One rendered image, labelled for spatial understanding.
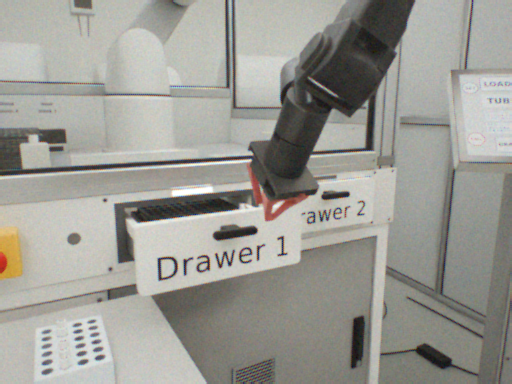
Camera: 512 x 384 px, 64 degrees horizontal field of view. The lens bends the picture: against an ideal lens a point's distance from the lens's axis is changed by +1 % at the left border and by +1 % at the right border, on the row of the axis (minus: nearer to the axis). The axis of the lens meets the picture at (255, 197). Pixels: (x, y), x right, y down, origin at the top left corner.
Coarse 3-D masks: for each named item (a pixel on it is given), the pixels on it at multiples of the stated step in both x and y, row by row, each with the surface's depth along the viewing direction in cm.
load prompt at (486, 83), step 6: (480, 78) 112; (486, 78) 112; (492, 78) 112; (498, 78) 111; (504, 78) 111; (510, 78) 111; (480, 84) 112; (486, 84) 111; (492, 84) 111; (498, 84) 111; (504, 84) 110; (510, 84) 110; (480, 90) 111; (486, 90) 110; (492, 90) 110; (498, 90) 110; (504, 90) 109; (510, 90) 109
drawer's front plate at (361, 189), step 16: (320, 192) 91; (352, 192) 96; (368, 192) 98; (304, 208) 90; (320, 208) 92; (352, 208) 97; (368, 208) 100; (304, 224) 91; (320, 224) 93; (336, 224) 96; (352, 224) 98
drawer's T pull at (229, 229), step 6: (222, 228) 64; (228, 228) 63; (234, 228) 63; (240, 228) 63; (246, 228) 63; (252, 228) 64; (216, 234) 61; (222, 234) 61; (228, 234) 62; (234, 234) 62; (240, 234) 63; (246, 234) 63; (252, 234) 64
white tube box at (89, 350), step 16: (80, 320) 58; (96, 320) 58; (48, 336) 54; (80, 336) 54; (96, 336) 55; (48, 352) 51; (80, 352) 51; (96, 352) 51; (48, 368) 48; (80, 368) 48; (96, 368) 48; (112, 368) 49
